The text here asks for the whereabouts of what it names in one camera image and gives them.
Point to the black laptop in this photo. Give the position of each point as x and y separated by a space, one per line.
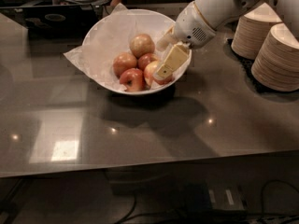
59 21

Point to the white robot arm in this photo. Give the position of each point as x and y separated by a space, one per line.
219 12

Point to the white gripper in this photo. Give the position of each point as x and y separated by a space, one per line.
191 29

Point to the black tray mat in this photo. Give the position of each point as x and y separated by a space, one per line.
257 85

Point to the white paper liner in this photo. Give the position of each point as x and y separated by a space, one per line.
102 47

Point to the front paper plate stack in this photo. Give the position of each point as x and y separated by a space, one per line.
277 63

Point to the back paper plate stack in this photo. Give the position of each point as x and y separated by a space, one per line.
252 30

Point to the front red apple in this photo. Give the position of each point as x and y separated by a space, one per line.
133 79

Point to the paper plate stack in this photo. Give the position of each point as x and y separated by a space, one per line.
252 30
277 63

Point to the black power box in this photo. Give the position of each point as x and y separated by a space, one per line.
215 198

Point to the white bowl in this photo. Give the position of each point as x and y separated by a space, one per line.
106 31

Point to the small middle apple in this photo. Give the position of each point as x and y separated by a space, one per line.
146 59

